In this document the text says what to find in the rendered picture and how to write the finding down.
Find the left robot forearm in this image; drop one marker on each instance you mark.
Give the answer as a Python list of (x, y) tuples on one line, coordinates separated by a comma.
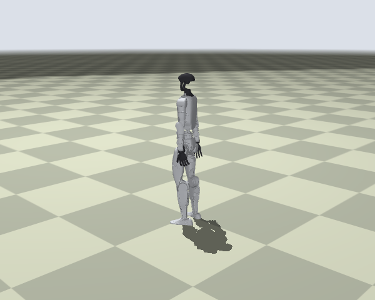
[(180, 136)]

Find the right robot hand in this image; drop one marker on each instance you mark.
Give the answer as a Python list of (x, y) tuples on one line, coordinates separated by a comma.
[(199, 149)]

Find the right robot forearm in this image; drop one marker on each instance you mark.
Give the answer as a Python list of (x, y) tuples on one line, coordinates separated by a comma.
[(195, 132)]

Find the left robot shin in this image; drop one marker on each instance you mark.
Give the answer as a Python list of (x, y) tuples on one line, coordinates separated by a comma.
[(183, 199)]

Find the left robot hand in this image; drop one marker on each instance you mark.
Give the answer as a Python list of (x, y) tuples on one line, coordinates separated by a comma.
[(182, 157)]

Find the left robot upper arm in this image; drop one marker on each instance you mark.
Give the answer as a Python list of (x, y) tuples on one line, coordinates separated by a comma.
[(181, 109)]

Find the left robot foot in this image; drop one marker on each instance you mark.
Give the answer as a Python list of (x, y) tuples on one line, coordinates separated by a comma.
[(179, 221)]

